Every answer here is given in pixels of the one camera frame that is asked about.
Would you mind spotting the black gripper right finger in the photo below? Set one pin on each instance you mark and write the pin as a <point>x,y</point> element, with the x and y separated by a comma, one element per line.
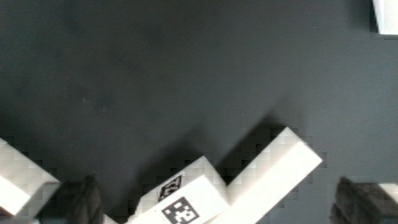
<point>366,203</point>

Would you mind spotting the white table leg far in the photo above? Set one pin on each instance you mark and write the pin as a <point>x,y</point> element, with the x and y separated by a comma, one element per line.
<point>27,187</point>

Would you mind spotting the white square tabletop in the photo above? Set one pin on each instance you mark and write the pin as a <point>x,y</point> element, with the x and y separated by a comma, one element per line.
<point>268,178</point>

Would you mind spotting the white L-shaped obstacle fence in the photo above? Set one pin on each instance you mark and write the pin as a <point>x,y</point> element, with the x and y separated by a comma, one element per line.
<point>386,14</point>

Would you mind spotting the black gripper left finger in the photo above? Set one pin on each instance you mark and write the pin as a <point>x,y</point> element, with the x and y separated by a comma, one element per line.
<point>73,206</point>

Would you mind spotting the white table leg with tag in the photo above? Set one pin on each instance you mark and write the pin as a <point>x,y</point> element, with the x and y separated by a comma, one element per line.
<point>187,200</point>

